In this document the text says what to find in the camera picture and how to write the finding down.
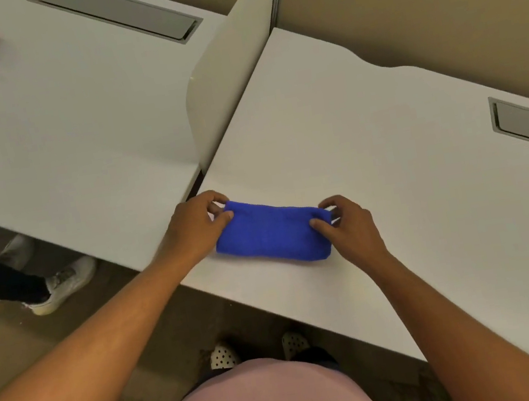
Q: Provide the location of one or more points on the person's right hand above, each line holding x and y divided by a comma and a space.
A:
357, 235

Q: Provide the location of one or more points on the person's left hand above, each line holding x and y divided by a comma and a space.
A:
192, 232

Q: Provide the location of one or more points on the person's left thumb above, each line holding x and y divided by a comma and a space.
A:
224, 220

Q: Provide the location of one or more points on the person's right thumb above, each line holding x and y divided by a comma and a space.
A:
321, 225

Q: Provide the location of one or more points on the blue towel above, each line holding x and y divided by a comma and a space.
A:
272, 231

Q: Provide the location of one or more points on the person's right forearm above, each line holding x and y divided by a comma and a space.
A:
460, 332

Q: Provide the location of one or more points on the person's left forearm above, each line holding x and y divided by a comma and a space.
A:
85, 366

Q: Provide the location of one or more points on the white dotted shoe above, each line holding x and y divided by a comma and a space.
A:
295, 344
223, 356

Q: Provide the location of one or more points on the white desk divider panel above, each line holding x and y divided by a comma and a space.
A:
225, 79

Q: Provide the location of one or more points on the beige cubicle partition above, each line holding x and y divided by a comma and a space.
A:
414, 9

